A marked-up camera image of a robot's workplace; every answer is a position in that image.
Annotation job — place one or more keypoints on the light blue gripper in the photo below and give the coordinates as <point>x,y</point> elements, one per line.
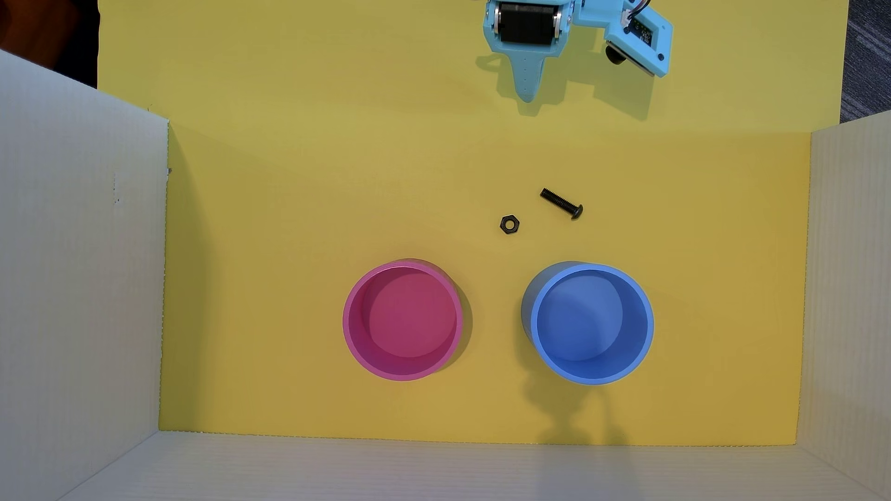
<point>527,25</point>

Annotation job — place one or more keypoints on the black bolt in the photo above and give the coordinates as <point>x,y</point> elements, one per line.
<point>560,203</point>

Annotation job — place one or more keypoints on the black hex nut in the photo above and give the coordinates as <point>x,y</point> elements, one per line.
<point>509,224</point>

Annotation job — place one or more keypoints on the blue round cup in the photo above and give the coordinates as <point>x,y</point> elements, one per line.
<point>592,327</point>

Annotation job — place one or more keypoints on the pink round cup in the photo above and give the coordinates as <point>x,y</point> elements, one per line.
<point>404,323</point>

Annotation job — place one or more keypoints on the white corrugated board panel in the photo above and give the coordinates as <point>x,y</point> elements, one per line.
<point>445,470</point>
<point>69,278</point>
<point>849,278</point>

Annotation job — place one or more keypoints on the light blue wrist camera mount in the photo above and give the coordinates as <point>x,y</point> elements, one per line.
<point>637,38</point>

